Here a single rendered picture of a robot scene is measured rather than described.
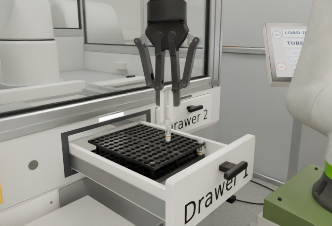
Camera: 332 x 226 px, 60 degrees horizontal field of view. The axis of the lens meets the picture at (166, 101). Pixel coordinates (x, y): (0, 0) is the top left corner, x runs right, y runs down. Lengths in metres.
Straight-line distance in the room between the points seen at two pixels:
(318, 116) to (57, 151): 0.59
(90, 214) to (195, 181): 0.29
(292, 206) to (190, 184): 0.27
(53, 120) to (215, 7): 0.71
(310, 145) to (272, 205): 0.86
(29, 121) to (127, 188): 0.25
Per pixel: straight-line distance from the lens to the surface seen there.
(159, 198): 0.53
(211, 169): 0.55
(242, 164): 0.57
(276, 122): 2.33
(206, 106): 1.09
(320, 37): 0.76
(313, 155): 1.54
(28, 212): 0.74
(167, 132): 0.59
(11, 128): 0.66
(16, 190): 0.71
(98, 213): 0.71
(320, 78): 0.75
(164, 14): 0.53
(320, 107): 0.70
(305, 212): 0.68
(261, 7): 2.33
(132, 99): 0.81
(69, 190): 0.77
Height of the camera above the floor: 1.15
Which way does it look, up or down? 13 degrees down
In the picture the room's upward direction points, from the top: straight up
